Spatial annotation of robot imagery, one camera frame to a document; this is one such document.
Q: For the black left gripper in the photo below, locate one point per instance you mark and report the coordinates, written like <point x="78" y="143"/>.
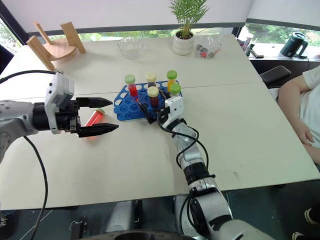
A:
<point x="67" y="117"/>

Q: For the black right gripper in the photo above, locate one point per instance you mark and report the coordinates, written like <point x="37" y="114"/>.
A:
<point x="158" y="115"/>

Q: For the brown tube yellow cap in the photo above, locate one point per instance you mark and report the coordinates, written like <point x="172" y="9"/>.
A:
<point x="151" y="78"/>
<point x="153" y="96"/>

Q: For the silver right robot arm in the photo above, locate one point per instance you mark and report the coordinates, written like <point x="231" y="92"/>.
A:
<point x="207" y="190"/>

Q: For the person's bare forearm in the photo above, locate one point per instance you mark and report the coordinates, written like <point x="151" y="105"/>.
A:
<point x="290" y="100"/>

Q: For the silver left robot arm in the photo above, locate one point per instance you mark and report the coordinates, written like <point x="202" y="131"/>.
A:
<point x="15" y="117"/>

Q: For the blue test tube rack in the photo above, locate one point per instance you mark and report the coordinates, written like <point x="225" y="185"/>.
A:
<point x="125" y="107"/>

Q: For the person's hand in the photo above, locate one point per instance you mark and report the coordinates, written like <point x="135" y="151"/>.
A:
<point x="305" y="135"/>

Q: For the red tube pale green cap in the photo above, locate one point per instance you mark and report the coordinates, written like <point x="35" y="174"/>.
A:
<point x="93" y="120"/>

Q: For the dark tube green cap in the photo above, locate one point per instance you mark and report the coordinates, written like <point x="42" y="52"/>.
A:
<point x="175" y="89"/>

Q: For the red tube bright green cap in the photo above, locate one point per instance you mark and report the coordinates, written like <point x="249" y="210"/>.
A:
<point x="132" y="86"/>

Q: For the orange tube green cap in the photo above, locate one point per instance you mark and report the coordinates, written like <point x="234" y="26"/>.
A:
<point x="172" y="77"/>

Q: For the clear glass bowl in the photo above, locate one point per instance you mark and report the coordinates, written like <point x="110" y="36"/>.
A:
<point x="130" y="47"/>

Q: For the white ribbed plant pot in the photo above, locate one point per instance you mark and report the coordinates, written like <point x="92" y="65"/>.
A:
<point x="183" y="46"/>

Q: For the wooden curved stand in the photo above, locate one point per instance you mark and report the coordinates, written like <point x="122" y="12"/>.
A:
<point x="62" y="50"/>

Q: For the clear plastic bag with parts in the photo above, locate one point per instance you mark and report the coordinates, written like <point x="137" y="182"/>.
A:
<point x="207" y="46"/>

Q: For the green palm plant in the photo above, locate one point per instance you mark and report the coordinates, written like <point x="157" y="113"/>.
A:
<point x="188" y="12"/>

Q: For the white bottle on windowsill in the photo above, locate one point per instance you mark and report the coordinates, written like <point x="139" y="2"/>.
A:
<point x="243" y="37"/>

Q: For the black chair armrest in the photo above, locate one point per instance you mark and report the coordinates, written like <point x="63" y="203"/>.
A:
<point x="275" y="75"/>

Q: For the dark green kettle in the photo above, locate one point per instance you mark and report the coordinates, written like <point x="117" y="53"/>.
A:
<point x="293" y="46"/>

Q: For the person's white shirt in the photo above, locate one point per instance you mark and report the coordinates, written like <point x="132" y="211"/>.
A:
<point x="311" y="100"/>

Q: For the black and white shoe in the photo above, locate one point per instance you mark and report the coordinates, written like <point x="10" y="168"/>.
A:
<point x="305" y="236"/>
<point x="312" y="216"/>

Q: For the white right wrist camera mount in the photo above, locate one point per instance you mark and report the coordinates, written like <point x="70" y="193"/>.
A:
<point x="175" y="106"/>

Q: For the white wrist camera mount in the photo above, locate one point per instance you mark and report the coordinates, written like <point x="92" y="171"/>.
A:
<point x="175" y="106"/>
<point x="58" y="87"/>

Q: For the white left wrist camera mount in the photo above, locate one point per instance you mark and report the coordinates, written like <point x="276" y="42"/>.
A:
<point x="58" y="87"/>

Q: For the black metal table bracket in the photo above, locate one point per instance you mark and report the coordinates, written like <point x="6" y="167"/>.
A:
<point x="78" y="228"/>

